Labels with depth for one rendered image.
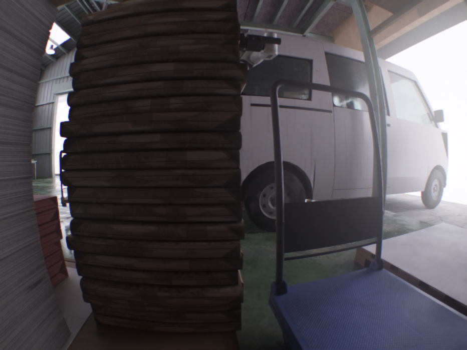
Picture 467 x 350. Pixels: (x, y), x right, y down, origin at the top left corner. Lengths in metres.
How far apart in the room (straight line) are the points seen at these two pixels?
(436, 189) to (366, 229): 2.72
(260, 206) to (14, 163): 1.65
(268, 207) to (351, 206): 1.12
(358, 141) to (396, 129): 0.62
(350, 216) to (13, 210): 0.95
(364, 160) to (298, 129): 0.75
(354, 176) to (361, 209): 1.33
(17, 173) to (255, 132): 1.55
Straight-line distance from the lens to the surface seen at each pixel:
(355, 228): 0.80
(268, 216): 1.82
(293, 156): 1.80
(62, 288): 1.04
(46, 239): 0.97
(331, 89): 0.83
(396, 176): 2.57
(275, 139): 0.66
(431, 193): 3.37
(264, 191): 1.78
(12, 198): 0.56
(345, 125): 2.09
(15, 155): 0.57
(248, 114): 1.73
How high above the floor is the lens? 0.60
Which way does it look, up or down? 4 degrees down
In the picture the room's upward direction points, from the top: straight up
